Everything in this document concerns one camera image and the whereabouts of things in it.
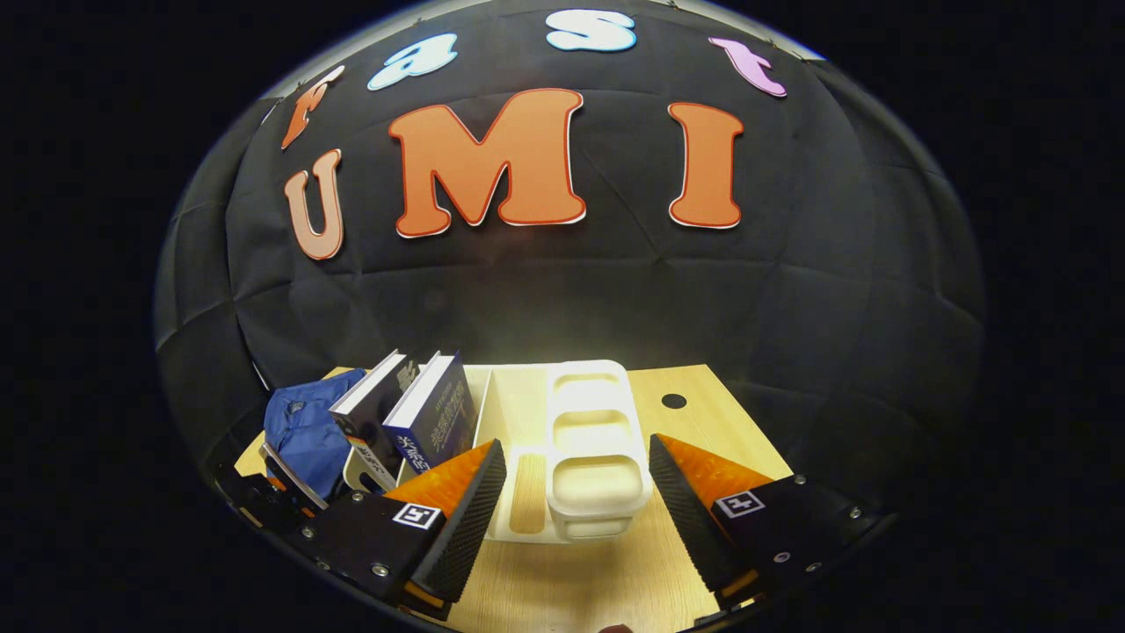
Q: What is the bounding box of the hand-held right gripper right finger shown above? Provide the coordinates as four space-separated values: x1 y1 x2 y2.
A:
649 433 897 610

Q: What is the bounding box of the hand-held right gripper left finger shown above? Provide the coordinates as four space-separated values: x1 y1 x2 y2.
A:
283 440 509 622

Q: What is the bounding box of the blue schoolbag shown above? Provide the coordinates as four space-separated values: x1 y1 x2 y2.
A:
264 369 370 502

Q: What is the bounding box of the grey portrait cover book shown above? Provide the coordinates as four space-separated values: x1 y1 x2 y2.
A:
330 350 418 467

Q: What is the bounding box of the white plastic bookshelf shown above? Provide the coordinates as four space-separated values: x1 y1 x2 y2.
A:
343 359 656 544

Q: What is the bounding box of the dark blue cover book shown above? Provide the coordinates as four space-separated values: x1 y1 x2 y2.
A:
384 352 480 476

